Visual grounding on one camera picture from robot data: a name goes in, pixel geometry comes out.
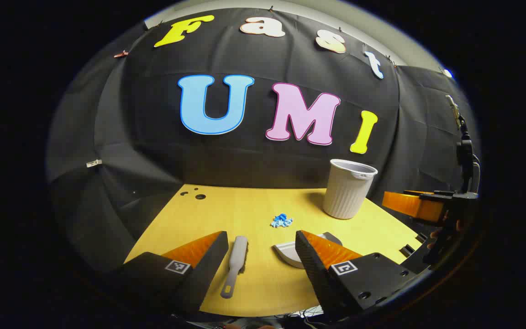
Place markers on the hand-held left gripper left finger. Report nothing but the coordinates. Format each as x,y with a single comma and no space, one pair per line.
208,269

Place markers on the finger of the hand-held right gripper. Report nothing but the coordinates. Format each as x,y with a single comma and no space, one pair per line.
413,205

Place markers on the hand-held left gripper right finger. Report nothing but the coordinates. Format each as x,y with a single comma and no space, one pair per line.
313,269

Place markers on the grey dustpan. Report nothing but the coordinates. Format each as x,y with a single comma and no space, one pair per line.
288,253

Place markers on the small grey broom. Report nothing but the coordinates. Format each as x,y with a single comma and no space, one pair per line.
238,260

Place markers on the blue paper trash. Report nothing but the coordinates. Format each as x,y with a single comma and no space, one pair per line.
281,220

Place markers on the white ribbed garbage bin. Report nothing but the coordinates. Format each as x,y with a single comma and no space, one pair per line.
347,194

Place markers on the wooden desktop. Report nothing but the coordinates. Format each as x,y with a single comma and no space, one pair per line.
244,210

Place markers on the black backdrop cloth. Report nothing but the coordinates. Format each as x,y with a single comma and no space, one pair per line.
153,160

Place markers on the small silver clip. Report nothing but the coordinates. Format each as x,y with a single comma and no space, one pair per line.
94,163

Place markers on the small reddish clip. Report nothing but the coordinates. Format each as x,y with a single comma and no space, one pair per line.
121,54

